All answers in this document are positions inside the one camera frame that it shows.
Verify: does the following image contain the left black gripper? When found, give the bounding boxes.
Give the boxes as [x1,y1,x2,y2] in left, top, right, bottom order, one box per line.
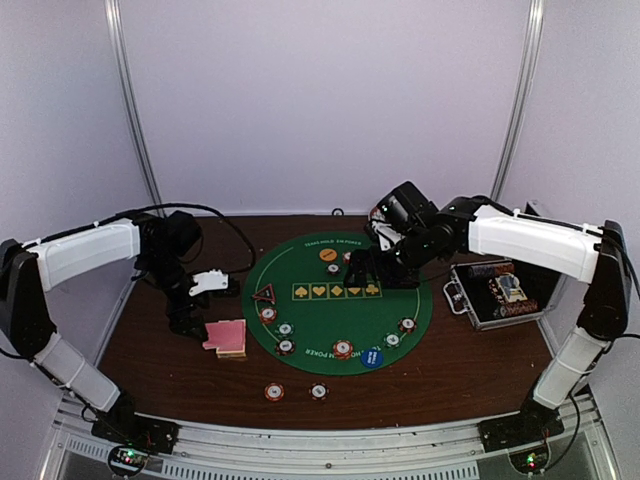
[140,250,210,342]

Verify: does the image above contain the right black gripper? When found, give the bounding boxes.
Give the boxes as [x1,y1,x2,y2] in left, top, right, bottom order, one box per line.
[344,226,436,288]

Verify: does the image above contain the dark chips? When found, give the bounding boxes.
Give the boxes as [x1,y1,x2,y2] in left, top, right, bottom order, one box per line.
[326,263,341,275]
[398,317,417,334]
[275,339,296,356]

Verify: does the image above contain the orange big blind button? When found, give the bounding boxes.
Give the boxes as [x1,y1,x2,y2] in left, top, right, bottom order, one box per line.
[319,248,338,263]

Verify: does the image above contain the red backed card deck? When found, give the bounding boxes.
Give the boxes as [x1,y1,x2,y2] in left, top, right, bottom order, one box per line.
[202,319,246,353]

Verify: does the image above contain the green chips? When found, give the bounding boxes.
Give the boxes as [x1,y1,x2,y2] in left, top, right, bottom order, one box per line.
[276,323,294,338]
[384,333,402,348]

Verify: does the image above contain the black red triangular dealer button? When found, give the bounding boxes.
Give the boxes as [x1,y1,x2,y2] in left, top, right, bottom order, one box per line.
[251,283,277,305]

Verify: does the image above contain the blue small blind button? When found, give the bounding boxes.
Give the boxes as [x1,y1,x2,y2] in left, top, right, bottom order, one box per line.
[360,348,384,369]

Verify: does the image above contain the orange poker chip stack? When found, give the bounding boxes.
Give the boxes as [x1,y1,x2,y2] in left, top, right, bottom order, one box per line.
[264,382,285,402]

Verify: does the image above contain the dark red poker chip stack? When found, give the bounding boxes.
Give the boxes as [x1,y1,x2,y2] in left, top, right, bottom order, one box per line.
[309,382,330,400]

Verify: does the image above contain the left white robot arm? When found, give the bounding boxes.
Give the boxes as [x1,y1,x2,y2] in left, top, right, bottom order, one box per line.
[1,211,229,444]

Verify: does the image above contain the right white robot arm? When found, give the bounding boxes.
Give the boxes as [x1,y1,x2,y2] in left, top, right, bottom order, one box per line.
[344,181,639,442]

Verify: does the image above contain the round green poker mat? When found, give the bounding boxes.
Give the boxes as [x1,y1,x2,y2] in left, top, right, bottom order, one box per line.
[242,232,434,376]

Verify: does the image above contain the aluminium poker chip case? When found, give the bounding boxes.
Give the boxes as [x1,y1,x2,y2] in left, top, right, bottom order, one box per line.
[443,258,566,331]

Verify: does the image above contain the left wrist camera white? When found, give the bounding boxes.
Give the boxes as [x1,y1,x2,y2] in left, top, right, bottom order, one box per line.
[189,269,240,297]

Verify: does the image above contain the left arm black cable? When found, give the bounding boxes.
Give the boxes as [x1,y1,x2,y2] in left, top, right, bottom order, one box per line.
[124,202,259,274]

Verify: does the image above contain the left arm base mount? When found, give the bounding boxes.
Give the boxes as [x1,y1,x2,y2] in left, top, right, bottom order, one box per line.
[91,416,180,454]

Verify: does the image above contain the front aluminium rail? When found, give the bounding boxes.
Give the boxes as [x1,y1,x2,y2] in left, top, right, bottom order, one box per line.
[39,389,624,480]

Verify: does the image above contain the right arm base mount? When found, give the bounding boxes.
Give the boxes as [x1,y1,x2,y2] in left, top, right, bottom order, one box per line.
[478,414,565,453]

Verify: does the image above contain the right aluminium frame post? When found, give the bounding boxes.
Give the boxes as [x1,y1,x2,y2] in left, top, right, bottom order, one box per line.
[489,0,546,202]

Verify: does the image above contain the aluminium frame post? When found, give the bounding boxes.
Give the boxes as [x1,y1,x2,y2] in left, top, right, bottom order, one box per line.
[489,0,546,202]
[104,0,166,217]

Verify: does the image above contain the left aluminium frame post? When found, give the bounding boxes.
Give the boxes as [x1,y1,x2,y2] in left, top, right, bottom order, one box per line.
[104,0,166,217]

